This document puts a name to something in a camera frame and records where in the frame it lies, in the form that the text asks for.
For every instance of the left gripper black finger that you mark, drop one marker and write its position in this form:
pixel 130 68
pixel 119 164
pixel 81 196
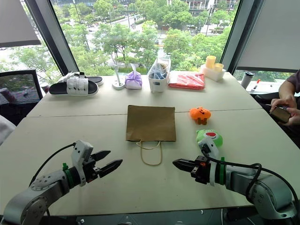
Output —
pixel 111 167
pixel 102 155

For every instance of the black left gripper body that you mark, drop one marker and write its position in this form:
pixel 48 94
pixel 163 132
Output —
pixel 91 172

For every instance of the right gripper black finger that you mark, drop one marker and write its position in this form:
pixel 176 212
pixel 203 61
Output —
pixel 185 162
pixel 186 168

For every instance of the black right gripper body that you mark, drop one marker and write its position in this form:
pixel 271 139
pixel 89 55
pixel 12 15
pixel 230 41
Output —
pixel 201 172

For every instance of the brown cased phone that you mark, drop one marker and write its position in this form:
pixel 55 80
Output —
pixel 280 114

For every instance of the person's right forearm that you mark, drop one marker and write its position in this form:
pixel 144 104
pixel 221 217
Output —
pixel 287 89

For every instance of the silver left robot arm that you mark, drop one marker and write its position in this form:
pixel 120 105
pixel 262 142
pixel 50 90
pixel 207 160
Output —
pixel 35 199

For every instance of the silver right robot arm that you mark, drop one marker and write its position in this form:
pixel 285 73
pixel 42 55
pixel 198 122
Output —
pixel 269 188

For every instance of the red plastic packet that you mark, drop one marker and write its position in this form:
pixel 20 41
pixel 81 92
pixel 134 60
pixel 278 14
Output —
pixel 187 80

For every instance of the clear plastic bag with contents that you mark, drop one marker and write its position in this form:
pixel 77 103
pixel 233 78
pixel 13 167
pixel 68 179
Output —
pixel 160 68

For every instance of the person's right hand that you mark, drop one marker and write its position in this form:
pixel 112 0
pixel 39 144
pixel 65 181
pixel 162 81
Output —
pixel 284 103

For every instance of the person's left hand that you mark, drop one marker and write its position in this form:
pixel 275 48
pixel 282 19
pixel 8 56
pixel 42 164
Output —
pixel 295 117

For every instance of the green plush toy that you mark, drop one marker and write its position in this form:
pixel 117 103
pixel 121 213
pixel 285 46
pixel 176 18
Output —
pixel 214 136

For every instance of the orange plush toy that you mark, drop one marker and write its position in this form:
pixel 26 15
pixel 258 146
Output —
pixel 199 113

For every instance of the white stand with round base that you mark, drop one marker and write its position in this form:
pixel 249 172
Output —
pixel 117 84

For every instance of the white plastic bin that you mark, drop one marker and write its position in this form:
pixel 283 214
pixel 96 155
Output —
pixel 158 84

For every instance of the small dark red cup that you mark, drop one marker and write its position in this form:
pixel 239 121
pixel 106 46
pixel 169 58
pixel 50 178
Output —
pixel 45 88

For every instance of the white rectangular tray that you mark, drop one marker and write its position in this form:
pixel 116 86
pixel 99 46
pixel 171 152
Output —
pixel 212 73

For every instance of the white cloth bundle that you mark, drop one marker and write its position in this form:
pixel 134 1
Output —
pixel 5 129

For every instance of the short yellow plastic cup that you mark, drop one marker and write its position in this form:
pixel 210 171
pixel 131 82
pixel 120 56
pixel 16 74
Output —
pixel 218 67

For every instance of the silver tumbler black lid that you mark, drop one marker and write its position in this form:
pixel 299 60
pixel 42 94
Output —
pixel 246 80

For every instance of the orange capped marker pen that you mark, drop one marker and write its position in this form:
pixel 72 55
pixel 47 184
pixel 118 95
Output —
pixel 256 84

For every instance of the tall yellow plastic cup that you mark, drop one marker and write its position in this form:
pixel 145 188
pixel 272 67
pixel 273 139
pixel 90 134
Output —
pixel 210 61

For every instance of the black mesh office chair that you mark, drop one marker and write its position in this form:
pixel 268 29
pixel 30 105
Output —
pixel 18 89

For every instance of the person's dark shirt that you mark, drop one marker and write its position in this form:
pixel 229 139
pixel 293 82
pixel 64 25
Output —
pixel 294 78

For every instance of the grey roller blind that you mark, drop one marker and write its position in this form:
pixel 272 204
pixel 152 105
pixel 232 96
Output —
pixel 16 21
pixel 272 35

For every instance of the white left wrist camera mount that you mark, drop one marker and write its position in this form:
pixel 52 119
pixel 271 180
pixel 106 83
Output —
pixel 80 150

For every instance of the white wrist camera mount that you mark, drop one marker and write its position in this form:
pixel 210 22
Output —
pixel 212 147
pixel 80 150

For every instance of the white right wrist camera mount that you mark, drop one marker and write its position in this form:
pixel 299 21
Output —
pixel 212 147

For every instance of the grey window frame post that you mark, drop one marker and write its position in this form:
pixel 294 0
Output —
pixel 236 35
pixel 54 35

